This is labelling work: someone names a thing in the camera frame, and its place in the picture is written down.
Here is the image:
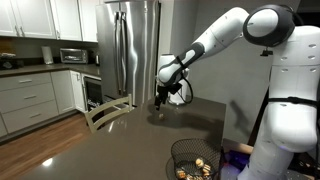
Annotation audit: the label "black countertop appliance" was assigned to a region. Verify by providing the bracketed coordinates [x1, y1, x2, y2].
[0, 53, 19, 70]

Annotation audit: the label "white cabinets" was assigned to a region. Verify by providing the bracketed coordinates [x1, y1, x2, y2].
[0, 0, 101, 42]
[0, 70, 86, 138]

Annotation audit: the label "black wire mesh bin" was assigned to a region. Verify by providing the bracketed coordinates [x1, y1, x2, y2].
[166, 138, 221, 180]

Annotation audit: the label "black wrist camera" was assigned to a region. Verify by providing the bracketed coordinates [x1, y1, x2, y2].
[169, 83, 182, 94]

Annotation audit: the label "black built-in oven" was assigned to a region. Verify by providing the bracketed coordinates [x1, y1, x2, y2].
[83, 76, 103, 111]

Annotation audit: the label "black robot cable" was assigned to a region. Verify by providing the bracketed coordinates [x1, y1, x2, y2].
[175, 76, 194, 105]

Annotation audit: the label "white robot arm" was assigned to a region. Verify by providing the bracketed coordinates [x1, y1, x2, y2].
[155, 4, 320, 180]

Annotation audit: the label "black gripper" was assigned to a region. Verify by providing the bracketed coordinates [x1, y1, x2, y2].
[155, 86, 169, 110]

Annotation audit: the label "white upper cabinets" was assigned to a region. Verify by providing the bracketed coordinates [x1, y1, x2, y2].
[0, 0, 101, 42]

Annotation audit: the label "wrapped burger candy top left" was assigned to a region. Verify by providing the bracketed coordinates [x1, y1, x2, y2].
[195, 159, 204, 168]

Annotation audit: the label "wrapped burger candy middle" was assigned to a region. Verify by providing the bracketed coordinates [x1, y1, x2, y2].
[202, 164, 211, 173]

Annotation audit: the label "white paper towel roll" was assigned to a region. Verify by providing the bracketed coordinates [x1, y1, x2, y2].
[41, 46, 53, 65]

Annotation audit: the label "wrapped burger candy bottom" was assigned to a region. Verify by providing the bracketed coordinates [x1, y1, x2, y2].
[176, 170, 186, 179]

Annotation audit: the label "silver toaster oven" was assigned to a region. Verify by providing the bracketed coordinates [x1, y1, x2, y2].
[60, 48, 88, 64]

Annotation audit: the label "white lower cabinets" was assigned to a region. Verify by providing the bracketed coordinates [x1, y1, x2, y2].
[0, 70, 86, 138]

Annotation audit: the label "stainless steel refrigerator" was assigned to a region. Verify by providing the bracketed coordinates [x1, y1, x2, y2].
[95, 0, 160, 106]

